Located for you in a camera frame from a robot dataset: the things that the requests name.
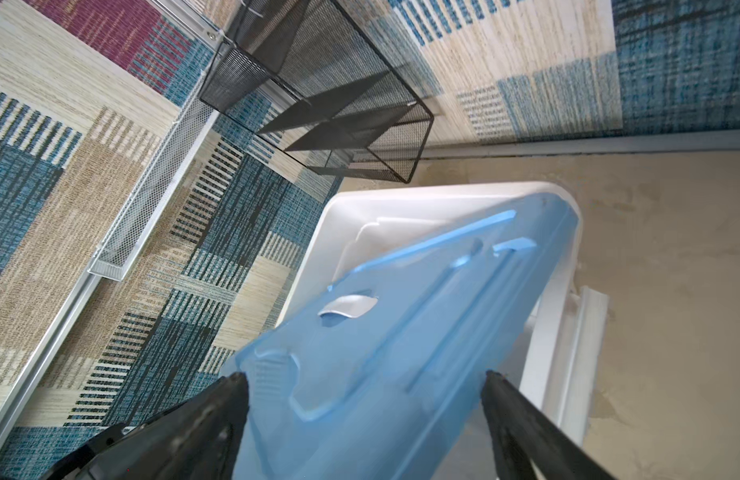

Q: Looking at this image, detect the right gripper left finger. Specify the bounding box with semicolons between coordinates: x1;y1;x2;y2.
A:
42;372;249;479

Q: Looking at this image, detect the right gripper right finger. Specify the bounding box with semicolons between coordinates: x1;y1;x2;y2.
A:
481;370;612;479

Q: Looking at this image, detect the white plastic storage bin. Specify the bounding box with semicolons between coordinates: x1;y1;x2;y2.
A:
281;182;608;479

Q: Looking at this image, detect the blue plastic bin lid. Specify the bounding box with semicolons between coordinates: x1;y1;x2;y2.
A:
222;193;578;479

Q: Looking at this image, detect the white wire mesh basket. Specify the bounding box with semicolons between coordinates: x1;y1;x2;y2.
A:
88;73;218;281

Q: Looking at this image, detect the black wire mesh shelf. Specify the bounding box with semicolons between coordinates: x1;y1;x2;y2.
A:
199;1;435;183

